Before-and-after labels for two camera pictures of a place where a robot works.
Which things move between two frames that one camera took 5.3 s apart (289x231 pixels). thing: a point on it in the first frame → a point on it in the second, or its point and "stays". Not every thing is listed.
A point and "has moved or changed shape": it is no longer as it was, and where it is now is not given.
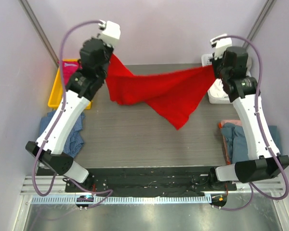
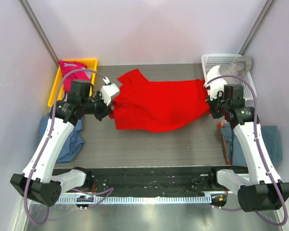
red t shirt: (174, 96) has moved or changed shape
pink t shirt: (69, 68) stays
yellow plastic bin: (56, 96) stays
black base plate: (157, 181) stays
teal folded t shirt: (235, 141) stays
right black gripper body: (216, 64) → (212, 107)
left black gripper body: (108, 51) → (106, 110)
